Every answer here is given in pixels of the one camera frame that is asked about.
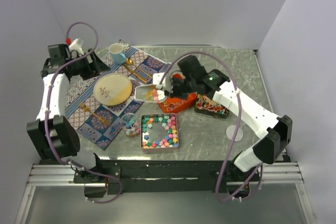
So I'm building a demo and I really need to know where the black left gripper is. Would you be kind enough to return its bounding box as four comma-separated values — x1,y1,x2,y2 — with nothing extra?
67,49,110,81

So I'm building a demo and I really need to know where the gold fork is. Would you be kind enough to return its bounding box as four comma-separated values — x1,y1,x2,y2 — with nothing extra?
79,102,109,125

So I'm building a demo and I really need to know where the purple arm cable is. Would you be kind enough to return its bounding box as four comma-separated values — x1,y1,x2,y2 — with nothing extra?
159,51,263,203
44,22,123,204

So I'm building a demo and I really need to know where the gold knife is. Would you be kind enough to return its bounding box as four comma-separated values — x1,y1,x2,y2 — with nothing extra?
123,64,147,83

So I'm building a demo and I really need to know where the blue white mug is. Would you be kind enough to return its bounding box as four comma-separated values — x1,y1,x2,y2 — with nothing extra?
109,43,127,65

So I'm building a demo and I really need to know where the silver metal scoop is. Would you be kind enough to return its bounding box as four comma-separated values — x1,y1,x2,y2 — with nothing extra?
134,84,168,103

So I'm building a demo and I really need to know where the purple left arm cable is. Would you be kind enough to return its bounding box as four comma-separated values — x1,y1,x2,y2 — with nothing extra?
44,22,123,204

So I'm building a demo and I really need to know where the gold spoon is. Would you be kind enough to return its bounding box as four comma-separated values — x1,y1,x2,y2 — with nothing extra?
125,58,152,78

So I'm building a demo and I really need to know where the cream floral plate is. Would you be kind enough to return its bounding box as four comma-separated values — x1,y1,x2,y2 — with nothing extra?
93,73,132,106

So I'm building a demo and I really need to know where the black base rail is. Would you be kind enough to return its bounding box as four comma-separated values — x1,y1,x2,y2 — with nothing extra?
73,159,266,201

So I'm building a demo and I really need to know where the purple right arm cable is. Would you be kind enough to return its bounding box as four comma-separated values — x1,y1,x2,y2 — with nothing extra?
159,51,263,203

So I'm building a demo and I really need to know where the orange candy tin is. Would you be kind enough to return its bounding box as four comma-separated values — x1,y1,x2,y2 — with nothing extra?
154,89,197,114

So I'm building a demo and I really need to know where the clear glass jar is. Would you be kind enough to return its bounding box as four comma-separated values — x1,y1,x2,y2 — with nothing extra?
121,113,141,137

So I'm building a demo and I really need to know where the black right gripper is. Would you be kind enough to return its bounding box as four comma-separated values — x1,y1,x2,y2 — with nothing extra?
164,76,196,101

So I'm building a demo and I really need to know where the pink star candy tin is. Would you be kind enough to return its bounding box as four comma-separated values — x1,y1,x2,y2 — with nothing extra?
140,113,180,153

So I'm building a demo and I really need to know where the gold lollipop tin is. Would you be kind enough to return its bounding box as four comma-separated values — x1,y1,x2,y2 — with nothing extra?
194,94,229,120

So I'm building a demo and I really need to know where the patterned blue placemat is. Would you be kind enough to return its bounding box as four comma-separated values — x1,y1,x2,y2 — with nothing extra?
66,40,169,150

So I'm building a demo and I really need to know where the aluminium frame rail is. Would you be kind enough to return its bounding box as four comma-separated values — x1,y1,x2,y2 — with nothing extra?
27,159,303,186

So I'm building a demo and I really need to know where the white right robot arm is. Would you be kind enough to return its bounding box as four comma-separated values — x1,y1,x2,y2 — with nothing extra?
157,55,292,182

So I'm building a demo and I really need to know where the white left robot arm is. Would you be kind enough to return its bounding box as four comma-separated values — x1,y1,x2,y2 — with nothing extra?
26,39,110,165

